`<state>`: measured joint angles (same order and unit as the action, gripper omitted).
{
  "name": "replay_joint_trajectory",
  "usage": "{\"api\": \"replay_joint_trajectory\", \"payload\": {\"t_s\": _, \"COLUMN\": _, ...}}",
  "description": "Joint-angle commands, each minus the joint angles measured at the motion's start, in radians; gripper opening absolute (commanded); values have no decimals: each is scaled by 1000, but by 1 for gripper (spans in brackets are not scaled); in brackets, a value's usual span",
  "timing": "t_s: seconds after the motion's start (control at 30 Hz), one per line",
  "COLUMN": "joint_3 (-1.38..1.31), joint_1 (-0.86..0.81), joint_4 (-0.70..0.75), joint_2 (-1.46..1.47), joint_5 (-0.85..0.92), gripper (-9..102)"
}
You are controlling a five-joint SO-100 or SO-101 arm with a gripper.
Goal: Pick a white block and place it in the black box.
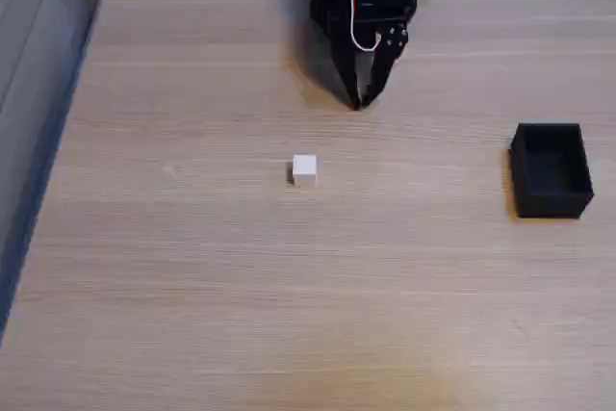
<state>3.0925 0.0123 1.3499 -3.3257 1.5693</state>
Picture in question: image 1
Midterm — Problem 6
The white red gripper cable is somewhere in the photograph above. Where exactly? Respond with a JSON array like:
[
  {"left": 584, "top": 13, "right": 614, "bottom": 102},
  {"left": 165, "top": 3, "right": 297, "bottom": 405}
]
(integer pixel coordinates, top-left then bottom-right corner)
[{"left": 350, "top": 0, "right": 389, "bottom": 53}]

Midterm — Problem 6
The white cube block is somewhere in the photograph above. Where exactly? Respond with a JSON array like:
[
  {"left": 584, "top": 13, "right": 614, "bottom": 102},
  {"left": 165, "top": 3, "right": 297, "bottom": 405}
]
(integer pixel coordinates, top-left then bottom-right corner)
[{"left": 291, "top": 154, "right": 319, "bottom": 189}]

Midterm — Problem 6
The black open box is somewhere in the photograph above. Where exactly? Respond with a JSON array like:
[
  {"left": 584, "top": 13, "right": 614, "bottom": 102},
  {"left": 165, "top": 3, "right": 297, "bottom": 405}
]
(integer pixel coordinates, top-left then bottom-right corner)
[{"left": 508, "top": 122, "right": 596, "bottom": 220}]

